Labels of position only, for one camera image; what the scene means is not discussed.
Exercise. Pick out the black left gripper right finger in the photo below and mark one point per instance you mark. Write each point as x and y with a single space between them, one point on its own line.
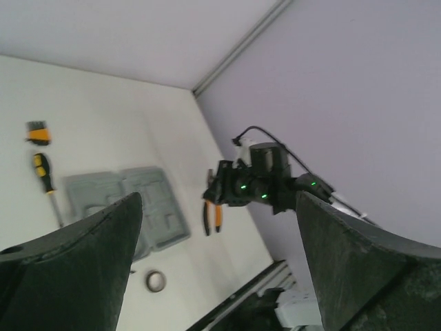
364 277

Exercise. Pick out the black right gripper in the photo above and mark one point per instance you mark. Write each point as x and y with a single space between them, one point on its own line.
268 181

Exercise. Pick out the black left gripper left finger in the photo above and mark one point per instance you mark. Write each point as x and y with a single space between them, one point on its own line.
75 277

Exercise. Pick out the orange black pliers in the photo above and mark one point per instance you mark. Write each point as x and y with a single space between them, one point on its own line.
212 216

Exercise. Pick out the grey plastic tool case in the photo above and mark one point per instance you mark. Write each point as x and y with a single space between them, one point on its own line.
163 224

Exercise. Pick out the screwdriver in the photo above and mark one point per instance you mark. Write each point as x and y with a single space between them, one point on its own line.
43 171

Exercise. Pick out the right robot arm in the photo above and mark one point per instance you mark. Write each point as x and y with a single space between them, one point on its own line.
306 182

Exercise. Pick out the orange hex key set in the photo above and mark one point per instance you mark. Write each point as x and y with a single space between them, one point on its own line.
38 133

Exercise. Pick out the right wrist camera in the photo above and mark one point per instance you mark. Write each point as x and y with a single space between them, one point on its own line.
244 150

